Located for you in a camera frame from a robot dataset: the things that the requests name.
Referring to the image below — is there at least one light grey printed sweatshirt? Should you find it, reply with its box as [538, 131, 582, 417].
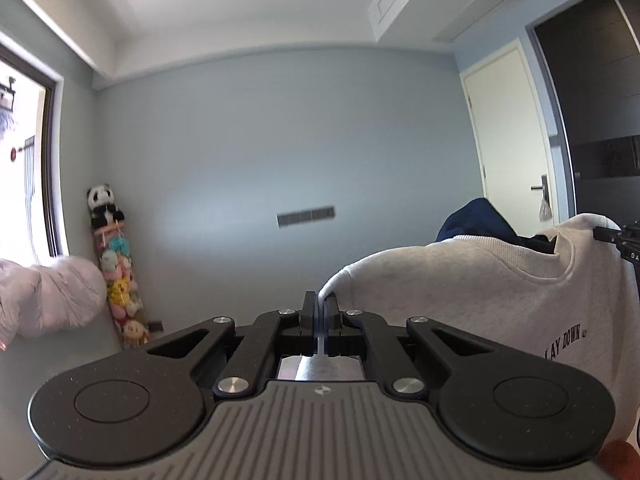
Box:
[320, 214, 639, 441]

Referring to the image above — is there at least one red sleeve of operator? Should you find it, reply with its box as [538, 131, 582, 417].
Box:
[597, 441, 640, 480]

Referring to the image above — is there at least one pink rolled duvet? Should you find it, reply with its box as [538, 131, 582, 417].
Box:
[1, 257, 107, 349]

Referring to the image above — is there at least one white room door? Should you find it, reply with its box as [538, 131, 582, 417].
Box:
[460, 40, 558, 236]

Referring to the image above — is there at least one dark navy garment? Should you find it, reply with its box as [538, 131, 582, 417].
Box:
[435, 197, 555, 255]

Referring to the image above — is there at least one plush toy storage tube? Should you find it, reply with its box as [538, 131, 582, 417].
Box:
[93, 222, 151, 349]

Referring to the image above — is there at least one dark wardrobe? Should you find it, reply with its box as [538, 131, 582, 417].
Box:
[535, 0, 640, 226]

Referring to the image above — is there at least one panda plush toy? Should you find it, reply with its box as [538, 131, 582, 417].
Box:
[87, 184, 125, 230]

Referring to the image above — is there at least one ceiling air vent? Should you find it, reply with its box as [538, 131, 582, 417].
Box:
[432, 0, 508, 44]

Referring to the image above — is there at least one black wall socket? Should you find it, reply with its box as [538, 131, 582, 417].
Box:
[148, 321, 164, 333]

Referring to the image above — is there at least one black door handle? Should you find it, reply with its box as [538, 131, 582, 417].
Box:
[530, 174, 550, 204]

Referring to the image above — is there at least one window with dark frame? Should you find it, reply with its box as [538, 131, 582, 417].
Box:
[1, 44, 65, 266]

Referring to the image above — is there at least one grey wall switch panel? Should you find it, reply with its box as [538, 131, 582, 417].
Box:
[277, 206, 335, 229]

